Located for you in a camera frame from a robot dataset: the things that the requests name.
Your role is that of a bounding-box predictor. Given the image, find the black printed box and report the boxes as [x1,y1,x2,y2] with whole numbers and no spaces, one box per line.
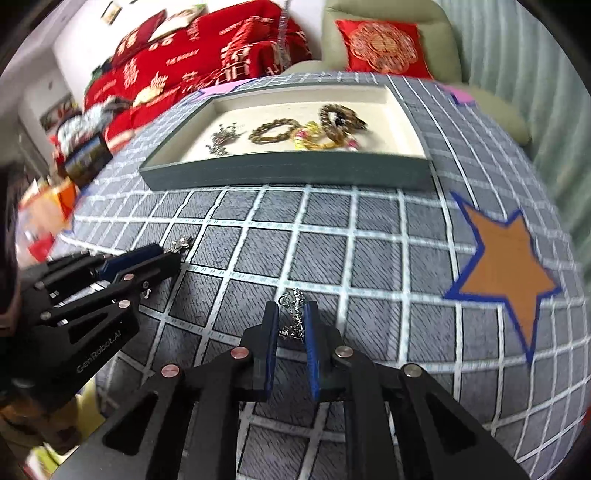
[62,134,114,188]

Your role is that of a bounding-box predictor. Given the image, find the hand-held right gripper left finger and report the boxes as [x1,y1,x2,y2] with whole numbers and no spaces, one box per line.
[51,300,280,480]

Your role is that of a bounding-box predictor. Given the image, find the white printed pillow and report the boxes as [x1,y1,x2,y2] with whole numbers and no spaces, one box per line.
[150,4,206,40]

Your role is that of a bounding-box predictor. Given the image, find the low wall picture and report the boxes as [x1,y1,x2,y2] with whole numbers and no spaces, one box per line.
[39,92,77,132]

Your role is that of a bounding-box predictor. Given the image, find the dark red sofa pillow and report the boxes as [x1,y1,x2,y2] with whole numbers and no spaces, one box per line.
[113,10,168,68]

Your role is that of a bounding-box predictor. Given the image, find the red embroidered cushion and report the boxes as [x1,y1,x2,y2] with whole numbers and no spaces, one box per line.
[335,18,435,80]

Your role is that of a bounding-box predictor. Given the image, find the red printed sofa cover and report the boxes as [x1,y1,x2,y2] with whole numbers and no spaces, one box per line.
[83,0,315,144]

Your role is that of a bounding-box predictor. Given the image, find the grey checked star tablecloth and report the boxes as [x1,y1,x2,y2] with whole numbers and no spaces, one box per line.
[60,71,587,480]

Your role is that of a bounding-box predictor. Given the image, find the silver pearl brooch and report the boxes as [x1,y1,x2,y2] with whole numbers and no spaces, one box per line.
[164,234,195,254]

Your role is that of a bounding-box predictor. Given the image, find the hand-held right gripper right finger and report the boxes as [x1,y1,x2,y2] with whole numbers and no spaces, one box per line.
[302,299,532,480]

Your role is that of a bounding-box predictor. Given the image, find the pale green curtain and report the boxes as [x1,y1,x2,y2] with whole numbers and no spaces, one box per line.
[436,0,591,241]

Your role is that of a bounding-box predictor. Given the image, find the grey cloth pile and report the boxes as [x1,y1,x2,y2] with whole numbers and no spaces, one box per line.
[55,104,121,144]

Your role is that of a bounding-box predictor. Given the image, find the orange paper bag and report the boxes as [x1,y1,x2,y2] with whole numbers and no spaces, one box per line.
[18,178,77,232]

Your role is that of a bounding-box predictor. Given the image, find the floor lamp pole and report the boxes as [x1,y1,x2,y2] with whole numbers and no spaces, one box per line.
[274,0,296,75]

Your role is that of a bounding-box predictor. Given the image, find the brown beaded heart bracelet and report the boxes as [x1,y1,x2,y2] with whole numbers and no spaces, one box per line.
[318,104,370,141]

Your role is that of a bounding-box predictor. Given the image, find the tan braided rope hair tie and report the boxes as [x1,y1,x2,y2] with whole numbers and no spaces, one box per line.
[249,119,301,145]

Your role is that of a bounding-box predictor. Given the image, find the green armchair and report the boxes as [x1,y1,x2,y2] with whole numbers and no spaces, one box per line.
[284,0,532,144]

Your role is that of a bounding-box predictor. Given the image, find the silver chain earring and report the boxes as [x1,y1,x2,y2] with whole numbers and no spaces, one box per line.
[278,288,308,342]

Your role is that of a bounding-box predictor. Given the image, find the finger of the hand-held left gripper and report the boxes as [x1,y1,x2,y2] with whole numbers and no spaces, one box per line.
[23,251,182,326]
[34,243,166,292]

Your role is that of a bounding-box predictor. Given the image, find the pink yellow bead bracelet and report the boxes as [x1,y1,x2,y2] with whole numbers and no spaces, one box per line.
[295,129,361,151]

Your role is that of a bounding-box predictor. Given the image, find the green tray with cream lining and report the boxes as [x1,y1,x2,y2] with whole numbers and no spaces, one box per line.
[139,83,435,191]

